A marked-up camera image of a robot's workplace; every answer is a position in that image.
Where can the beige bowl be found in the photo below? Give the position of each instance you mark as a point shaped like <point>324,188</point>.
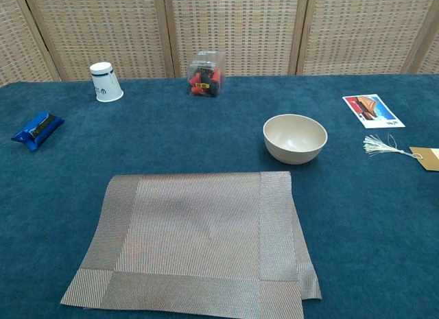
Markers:
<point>295,137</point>

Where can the brown woven placemat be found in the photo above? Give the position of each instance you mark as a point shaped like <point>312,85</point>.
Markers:
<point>192,230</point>

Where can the blue table cloth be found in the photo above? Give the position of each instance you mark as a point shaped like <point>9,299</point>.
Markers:
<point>171,133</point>

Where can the clear box of clips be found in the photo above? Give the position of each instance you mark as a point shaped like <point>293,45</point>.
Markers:
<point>205,79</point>

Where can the white paper cup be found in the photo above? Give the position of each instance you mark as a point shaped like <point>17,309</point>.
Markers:
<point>104,84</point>

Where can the picture postcard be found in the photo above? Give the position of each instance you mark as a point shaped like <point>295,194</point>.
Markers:
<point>372,109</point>

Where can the woven folding screen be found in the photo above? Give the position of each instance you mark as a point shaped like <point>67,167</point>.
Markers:
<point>103,31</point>

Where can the blue snack packet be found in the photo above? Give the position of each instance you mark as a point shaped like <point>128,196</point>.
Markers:
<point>37,130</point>

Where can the kraft bookmark with tassel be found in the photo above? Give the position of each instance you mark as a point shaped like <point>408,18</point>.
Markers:
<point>428,159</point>

